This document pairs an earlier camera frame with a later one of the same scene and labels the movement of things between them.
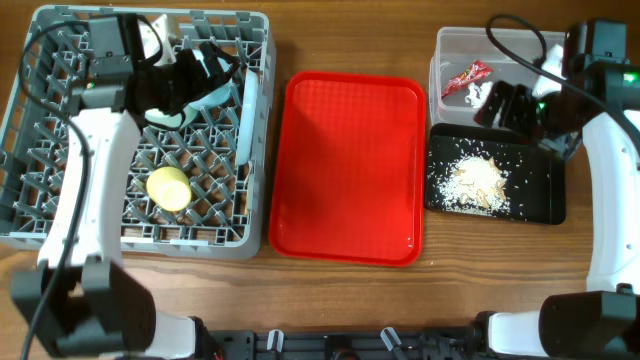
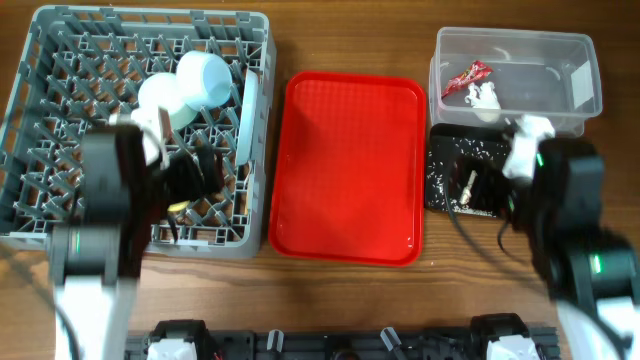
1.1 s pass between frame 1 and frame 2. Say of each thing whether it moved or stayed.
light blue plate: stayed
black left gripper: moved
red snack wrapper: stayed
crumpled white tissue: stayed
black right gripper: moved
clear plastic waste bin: stayed
